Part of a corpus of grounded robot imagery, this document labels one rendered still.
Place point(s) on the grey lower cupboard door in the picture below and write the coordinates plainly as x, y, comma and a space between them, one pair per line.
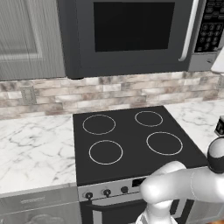
40, 217

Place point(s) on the dark grey microwave door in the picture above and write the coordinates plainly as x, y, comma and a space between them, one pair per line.
84, 35

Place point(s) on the black jar with grey lid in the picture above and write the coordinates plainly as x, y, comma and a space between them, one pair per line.
220, 127

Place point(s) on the black oven door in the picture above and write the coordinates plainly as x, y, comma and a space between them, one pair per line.
116, 214

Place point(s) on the grey lower cupboard run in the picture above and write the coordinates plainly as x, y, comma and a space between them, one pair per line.
207, 213

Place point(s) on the grey drawer front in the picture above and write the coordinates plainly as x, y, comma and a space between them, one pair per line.
35, 199

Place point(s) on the grey wall socket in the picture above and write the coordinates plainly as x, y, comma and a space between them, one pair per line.
28, 95

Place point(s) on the grey upper cupboard door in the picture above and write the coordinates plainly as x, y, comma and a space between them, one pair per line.
26, 35

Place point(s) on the black stove knob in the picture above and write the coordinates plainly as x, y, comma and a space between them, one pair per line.
124, 189
89, 195
107, 192

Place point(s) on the black hob stove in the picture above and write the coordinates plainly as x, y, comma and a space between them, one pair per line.
131, 140

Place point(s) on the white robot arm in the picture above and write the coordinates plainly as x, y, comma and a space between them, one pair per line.
175, 186

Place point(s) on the grey cupboard door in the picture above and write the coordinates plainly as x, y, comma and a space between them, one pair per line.
40, 217
26, 35

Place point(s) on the dark grey microwave oven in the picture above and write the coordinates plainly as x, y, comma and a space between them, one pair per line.
204, 61

